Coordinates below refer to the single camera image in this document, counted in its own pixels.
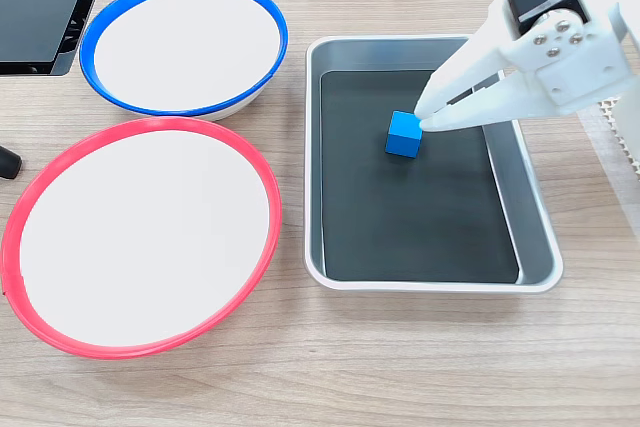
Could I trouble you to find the white mesh mat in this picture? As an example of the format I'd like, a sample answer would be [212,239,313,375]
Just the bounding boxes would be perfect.
[597,98,640,176]

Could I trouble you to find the red-rimmed white dish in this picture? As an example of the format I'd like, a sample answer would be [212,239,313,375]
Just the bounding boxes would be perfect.
[0,116,284,361]

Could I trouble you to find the blue-rimmed white dish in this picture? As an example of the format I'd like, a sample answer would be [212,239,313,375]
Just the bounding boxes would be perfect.
[78,0,290,122]

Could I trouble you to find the black tray liner mat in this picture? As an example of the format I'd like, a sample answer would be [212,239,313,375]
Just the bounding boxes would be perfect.
[319,70,521,284]

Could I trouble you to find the black plastic stand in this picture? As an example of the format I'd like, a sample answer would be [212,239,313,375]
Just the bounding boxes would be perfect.
[0,0,114,77]

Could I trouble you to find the blue cube block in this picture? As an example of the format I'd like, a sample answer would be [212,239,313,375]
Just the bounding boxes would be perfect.
[384,110,425,159]

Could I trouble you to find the silver metal tray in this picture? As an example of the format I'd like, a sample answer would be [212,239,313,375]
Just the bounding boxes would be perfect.
[303,35,565,294]

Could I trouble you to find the black rounded object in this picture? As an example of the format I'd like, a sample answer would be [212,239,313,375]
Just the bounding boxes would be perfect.
[0,144,24,181]

